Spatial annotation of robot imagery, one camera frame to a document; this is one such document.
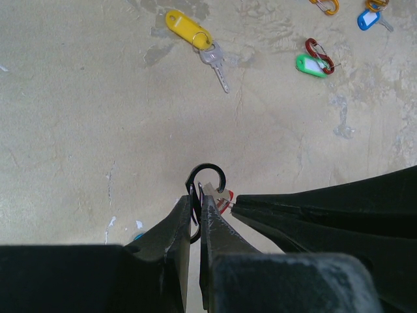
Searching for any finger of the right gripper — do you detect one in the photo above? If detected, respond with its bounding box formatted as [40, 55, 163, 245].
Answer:
[235, 167, 416, 228]
[231, 208, 416, 312]

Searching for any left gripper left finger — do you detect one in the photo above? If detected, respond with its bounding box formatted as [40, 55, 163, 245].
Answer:
[1, 196, 190, 312]

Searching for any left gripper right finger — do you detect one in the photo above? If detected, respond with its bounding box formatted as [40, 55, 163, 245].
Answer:
[199, 196, 383, 312]

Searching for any teal carabiner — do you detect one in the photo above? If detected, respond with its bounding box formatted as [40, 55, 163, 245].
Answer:
[133, 233, 145, 241]

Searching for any red tag key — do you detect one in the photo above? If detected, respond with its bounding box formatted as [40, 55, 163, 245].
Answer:
[203, 183, 234, 215]

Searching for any black carabiner clip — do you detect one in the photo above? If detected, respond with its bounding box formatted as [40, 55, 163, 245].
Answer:
[184, 162, 227, 245]

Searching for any green tag key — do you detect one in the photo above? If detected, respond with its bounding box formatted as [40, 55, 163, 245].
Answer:
[295, 54, 328, 78]

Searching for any red carabiner clip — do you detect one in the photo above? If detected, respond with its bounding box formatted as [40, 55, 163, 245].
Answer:
[305, 38, 339, 75]

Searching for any blue tag key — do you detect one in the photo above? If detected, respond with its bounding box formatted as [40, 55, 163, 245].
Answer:
[357, 9, 394, 32]

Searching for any orange carabiner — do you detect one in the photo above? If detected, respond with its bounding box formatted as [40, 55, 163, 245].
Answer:
[309, 0, 339, 16]
[366, 0, 390, 12]

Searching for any yellow tag key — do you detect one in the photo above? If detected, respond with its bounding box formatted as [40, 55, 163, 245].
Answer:
[165, 10, 230, 93]

